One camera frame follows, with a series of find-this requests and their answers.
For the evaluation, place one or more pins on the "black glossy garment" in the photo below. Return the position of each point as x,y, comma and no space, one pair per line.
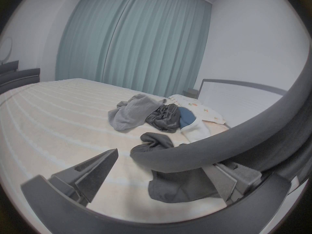
164,118

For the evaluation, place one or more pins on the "grey bedside table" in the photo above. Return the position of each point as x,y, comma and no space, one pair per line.
191,92

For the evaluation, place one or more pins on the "bed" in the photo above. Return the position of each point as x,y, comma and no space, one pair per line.
61,121

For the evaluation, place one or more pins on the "white garment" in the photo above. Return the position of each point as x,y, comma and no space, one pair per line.
197,130

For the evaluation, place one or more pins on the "black T-shirt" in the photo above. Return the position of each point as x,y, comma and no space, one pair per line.
156,141

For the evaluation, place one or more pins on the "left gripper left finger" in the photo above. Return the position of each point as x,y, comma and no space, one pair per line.
95,177

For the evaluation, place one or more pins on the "blue-green curtain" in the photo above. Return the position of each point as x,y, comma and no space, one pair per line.
136,38

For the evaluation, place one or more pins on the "grey garment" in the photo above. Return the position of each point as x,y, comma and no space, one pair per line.
131,113

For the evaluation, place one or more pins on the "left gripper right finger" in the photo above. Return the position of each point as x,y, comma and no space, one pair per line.
228,181

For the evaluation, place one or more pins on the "black chest of drawers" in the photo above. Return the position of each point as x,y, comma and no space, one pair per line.
19,78

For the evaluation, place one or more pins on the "white printed pillow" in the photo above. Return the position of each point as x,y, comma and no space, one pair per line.
207,111

